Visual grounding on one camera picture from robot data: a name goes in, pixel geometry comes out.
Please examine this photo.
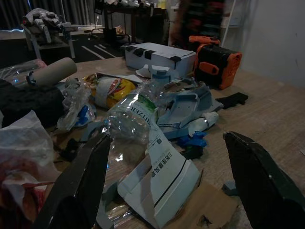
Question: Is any dark desk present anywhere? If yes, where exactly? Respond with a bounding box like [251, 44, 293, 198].
[94, 0, 167, 46]

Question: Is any person in dark clothes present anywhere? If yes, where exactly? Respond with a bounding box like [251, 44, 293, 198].
[168, 0, 227, 47]

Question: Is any brown cardboard piece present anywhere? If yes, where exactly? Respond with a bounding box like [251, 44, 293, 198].
[166, 181, 239, 229]

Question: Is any black cloth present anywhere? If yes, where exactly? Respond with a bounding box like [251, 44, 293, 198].
[0, 80, 65, 128]

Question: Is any grey moulded pulp tray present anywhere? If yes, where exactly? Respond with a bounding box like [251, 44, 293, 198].
[157, 80, 224, 140]

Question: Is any red packet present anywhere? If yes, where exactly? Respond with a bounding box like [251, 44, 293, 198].
[0, 157, 48, 229]

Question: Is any blue glove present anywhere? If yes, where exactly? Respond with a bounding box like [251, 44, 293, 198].
[177, 130, 207, 148]

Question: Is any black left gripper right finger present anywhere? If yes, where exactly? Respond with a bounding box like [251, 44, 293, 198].
[223, 131, 305, 229]

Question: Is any grey cardboard tube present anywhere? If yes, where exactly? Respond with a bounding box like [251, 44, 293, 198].
[26, 57, 78, 88]

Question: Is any white plastic bag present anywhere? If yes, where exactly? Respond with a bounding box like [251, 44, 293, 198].
[0, 111, 57, 191]

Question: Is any small grey piece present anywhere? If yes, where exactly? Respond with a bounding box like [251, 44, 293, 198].
[223, 181, 239, 197]

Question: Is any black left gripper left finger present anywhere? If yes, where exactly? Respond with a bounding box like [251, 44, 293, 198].
[30, 132, 112, 229]

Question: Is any white bench with clutter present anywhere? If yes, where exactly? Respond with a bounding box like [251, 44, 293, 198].
[21, 8, 77, 60]

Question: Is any black flat object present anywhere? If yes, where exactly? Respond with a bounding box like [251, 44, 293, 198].
[215, 92, 249, 110]

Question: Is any crushed clear plastic bottle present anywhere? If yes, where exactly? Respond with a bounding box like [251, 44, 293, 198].
[104, 71, 174, 148]

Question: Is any clear plastic bag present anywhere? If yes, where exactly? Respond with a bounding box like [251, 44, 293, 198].
[57, 78, 97, 132]

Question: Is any yellow snack bag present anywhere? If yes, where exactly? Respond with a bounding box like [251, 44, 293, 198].
[89, 73, 138, 109]

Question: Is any orange and black tool case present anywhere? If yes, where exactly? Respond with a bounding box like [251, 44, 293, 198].
[189, 35, 243, 90]

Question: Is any white printed carton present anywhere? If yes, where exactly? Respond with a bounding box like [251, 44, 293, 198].
[117, 119, 201, 229]

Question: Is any white box with black tape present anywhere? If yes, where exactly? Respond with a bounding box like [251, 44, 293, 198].
[125, 42, 196, 70]

